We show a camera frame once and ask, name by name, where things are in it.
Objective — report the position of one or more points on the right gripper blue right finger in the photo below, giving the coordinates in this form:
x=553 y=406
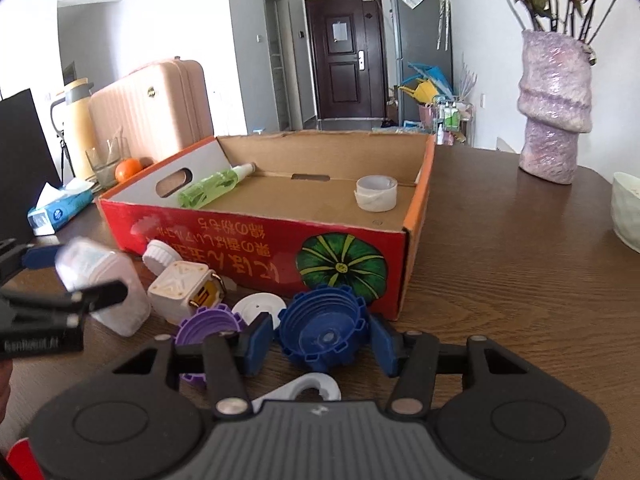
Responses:
x=398 y=353

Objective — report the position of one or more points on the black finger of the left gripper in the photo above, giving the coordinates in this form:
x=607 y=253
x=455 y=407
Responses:
x=96 y=297

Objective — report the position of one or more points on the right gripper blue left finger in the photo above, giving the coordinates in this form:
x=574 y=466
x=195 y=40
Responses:
x=245 y=350

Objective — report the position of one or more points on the white plastic jar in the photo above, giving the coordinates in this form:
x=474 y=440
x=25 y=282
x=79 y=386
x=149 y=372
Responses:
x=83 y=263

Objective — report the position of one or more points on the purple gear lid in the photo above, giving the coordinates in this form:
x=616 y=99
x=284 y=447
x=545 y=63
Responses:
x=219 y=320

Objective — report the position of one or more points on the blue gear lid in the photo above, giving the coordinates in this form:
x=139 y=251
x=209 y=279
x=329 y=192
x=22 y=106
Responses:
x=323 y=328

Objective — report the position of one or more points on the red white lint brush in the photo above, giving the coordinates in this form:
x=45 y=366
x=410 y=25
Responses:
x=325 y=385

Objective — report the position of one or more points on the white round lid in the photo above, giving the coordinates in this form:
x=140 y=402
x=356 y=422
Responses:
x=158 y=256

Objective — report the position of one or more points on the beige cube charger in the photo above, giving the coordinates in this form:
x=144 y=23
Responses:
x=184 y=287

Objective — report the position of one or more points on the green spray bottle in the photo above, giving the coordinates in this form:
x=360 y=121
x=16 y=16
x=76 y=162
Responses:
x=199 y=194

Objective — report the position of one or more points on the small white cap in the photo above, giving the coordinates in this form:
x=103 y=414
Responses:
x=249 y=307

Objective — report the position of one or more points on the blue tissue pack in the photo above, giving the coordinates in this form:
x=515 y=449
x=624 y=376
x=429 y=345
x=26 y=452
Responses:
x=55 y=207

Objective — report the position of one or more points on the red cardboard box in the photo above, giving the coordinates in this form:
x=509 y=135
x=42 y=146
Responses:
x=294 y=224

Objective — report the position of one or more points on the orange fruit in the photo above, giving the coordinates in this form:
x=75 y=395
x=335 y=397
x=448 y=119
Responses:
x=127 y=168

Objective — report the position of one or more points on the clear drinking glass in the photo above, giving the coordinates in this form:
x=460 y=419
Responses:
x=105 y=157

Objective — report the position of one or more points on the black paper bag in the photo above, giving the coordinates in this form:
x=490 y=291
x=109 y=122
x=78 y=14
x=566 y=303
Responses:
x=26 y=165

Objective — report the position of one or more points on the yellow thermos bottle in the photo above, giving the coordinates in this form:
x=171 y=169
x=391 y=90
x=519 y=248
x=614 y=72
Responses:
x=76 y=135

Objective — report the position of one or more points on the pink suitcase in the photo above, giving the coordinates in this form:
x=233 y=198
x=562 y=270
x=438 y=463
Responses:
x=156 y=111

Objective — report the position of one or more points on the yellow watering can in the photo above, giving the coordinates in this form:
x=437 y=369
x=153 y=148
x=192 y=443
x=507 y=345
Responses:
x=424 y=93

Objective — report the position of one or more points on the pale green bowl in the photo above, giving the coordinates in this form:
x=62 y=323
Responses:
x=625 y=209

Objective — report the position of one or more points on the pink textured vase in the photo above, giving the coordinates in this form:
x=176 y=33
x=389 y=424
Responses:
x=556 y=99

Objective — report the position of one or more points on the dark brown door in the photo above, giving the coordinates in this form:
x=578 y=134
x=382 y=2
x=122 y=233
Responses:
x=348 y=58

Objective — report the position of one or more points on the grey refrigerator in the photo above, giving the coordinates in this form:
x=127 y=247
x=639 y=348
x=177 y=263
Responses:
x=419 y=39

